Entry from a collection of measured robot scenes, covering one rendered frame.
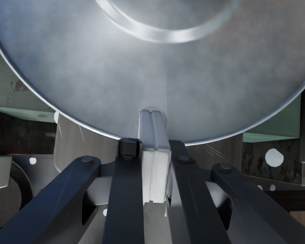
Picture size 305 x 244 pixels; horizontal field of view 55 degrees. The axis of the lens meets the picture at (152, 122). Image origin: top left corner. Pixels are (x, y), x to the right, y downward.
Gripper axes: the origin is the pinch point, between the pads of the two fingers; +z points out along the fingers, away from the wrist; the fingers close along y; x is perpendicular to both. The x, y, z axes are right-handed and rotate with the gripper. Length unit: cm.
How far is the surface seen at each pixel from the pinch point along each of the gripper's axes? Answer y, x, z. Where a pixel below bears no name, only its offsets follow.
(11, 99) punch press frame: -15.5, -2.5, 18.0
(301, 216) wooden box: 38, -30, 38
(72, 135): -5.5, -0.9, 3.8
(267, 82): 9.0, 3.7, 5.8
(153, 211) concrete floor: 8, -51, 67
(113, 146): -2.5, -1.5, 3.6
